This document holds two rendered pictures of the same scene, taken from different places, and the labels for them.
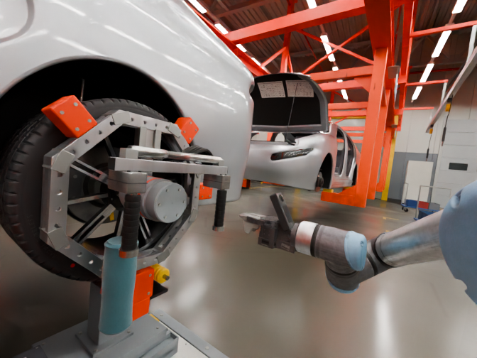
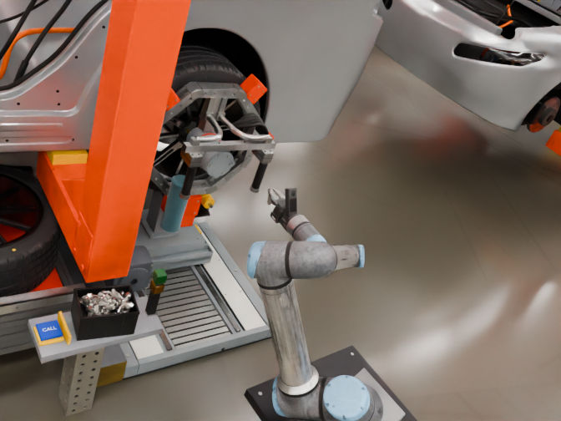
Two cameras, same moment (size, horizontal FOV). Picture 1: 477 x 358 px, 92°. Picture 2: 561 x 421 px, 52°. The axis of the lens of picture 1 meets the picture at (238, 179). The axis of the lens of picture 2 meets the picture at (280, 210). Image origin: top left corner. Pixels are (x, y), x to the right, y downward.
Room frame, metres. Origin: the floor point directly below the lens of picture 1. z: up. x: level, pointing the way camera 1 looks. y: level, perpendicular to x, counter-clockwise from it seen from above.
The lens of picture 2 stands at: (-1.25, -0.47, 2.08)
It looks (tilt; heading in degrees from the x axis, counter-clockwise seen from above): 33 degrees down; 11
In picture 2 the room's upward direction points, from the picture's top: 22 degrees clockwise
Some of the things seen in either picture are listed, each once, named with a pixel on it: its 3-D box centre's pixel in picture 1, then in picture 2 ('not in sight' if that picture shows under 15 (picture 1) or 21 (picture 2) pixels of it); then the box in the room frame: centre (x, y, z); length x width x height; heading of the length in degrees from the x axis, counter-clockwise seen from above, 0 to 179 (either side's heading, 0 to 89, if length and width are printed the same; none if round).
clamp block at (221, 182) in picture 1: (216, 180); (262, 152); (0.84, 0.08, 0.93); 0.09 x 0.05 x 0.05; 56
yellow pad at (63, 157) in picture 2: not in sight; (65, 149); (0.50, 0.79, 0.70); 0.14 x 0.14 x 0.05; 56
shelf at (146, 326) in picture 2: not in sight; (97, 327); (0.03, 0.23, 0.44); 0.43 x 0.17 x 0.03; 146
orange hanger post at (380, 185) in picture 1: (376, 159); not in sight; (8.90, -5.23, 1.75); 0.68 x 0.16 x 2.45; 56
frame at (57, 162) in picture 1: (140, 194); (202, 141); (0.81, 0.34, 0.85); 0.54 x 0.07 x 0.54; 146
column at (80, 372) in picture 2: not in sight; (81, 368); (0.00, 0.24, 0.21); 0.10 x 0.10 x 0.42; 56
